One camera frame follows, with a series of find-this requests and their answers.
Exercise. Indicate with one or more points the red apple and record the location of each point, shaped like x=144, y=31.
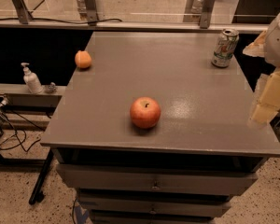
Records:
x=145, y=112

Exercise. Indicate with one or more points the grey drawer cabinet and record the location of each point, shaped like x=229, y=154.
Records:
x=204, y=111

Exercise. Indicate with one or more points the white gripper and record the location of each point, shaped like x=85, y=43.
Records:
x=279, y=42

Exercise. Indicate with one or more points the orange fruit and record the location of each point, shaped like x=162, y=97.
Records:
x=83, y=59

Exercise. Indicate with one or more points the right metal bracket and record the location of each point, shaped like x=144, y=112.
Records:
x=206, y=14

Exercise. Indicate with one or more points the middle grey drawer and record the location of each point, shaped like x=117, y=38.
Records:
x=153, y=204

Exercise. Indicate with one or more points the top grey drawer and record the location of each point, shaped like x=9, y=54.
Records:
x=144, y=179

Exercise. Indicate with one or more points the bottom grey drawer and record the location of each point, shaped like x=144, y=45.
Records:
x=99, y=217

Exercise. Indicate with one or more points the small grey metal object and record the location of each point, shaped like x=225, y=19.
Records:
x=50, y=88

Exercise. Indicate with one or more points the metal bracket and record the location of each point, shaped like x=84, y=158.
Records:
x=24, y=15
x=91, y=11
x=206, y=14

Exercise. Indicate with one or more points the grey drawer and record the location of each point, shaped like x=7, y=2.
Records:
x=99, y=217
x=144, y=179
x=153, y=204

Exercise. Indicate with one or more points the green white soda can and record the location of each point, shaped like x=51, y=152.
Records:
x=226, y=44

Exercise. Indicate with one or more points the black table leg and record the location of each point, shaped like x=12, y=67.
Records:
x=37, y=195

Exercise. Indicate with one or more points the white pump bottle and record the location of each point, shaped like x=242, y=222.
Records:
x=31, y=79

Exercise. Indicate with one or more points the middle metal bracket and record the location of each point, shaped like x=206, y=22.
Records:
x=91, y=11

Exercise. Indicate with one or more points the left metal bracket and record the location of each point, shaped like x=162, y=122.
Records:
x=24, y=15

